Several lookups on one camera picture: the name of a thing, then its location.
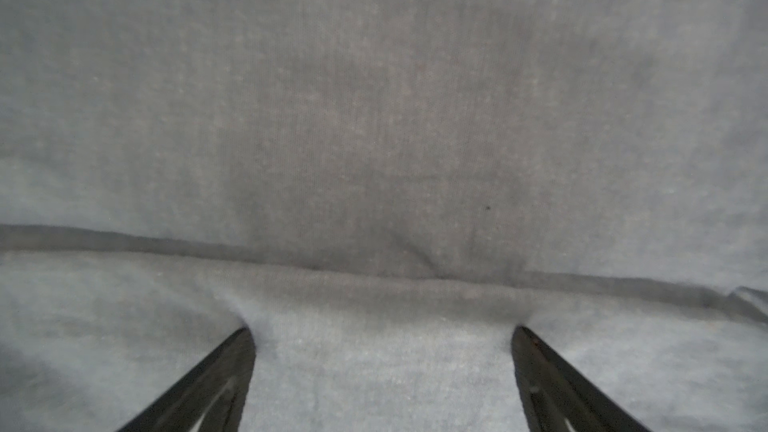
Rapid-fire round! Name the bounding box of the grey long sleeve shirt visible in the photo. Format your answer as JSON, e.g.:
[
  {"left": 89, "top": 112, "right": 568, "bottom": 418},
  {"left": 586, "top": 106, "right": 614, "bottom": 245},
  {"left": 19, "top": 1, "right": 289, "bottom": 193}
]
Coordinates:
[{"left": 1, "top": 0, "right": 767, "bottom": 431}]

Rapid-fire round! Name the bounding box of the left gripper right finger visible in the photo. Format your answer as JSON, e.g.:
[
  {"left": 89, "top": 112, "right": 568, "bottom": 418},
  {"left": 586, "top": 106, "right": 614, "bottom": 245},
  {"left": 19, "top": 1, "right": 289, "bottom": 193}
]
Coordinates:
[{"left": 511, "top": 325, "right": 649, "bottom": 432}]

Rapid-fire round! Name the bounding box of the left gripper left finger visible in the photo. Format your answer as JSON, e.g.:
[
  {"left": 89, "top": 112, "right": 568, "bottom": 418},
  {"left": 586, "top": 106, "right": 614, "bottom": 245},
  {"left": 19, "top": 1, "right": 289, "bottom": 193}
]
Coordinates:
[{"left": 121, "top": 327, "right": 256, "bottom": 432}]

